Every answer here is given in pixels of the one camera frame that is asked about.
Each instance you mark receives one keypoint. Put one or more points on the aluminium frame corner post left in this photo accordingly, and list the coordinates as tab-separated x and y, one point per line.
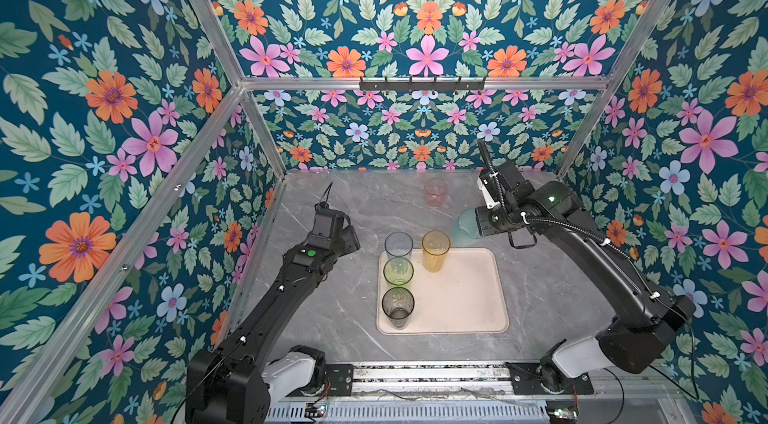
224	52

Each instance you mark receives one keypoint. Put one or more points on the grey smoked plastic tumbler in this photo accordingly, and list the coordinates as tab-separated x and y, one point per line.
398	304

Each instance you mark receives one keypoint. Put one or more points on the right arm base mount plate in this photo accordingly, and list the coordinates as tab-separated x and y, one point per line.
534	378

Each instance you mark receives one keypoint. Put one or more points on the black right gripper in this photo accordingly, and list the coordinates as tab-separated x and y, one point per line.
484	228

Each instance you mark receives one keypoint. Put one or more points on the beige plastic tray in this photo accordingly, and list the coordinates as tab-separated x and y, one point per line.
464	297

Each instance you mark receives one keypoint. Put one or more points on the aluminium left frame bar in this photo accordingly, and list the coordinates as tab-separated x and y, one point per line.
60	350

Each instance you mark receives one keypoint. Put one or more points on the aluminium top frame bar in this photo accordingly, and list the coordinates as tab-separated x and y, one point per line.
556	83

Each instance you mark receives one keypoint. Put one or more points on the green tall plastic tumbler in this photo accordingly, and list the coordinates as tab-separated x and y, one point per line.
398	271

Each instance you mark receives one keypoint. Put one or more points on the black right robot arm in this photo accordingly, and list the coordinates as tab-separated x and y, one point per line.
647	318

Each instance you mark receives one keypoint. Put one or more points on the pink short plastic cup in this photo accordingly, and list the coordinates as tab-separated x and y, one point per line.
436	190

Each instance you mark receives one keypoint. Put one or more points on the aluminium frame corner post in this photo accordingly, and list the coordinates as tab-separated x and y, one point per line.
224	52
621	67

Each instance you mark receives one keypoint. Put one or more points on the blue tall plastic tumbler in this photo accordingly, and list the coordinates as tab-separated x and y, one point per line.
398	245

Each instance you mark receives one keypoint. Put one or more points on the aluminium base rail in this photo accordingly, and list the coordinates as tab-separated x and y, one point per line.
481	392

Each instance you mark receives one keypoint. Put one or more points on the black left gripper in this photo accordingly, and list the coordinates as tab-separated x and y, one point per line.
351	238

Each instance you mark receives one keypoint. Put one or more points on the aluminium frame corner post right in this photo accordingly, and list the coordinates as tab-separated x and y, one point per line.
621	67

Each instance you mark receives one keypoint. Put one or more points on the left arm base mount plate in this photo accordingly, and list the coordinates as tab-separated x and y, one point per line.
329	380

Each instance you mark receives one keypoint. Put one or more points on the yellow tall plastic tumbler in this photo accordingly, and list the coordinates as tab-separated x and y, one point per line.
435	247

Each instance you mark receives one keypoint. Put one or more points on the black hook rail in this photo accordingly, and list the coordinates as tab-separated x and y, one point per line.
411	84

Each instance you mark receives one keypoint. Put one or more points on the teal textured plastic cup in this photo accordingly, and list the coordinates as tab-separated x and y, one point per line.
465	231

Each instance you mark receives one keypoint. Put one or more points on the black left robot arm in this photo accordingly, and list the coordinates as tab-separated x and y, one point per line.
235	383

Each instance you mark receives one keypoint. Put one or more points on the aluminium frame bar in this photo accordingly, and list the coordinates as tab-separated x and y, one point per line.
60	350
556	83

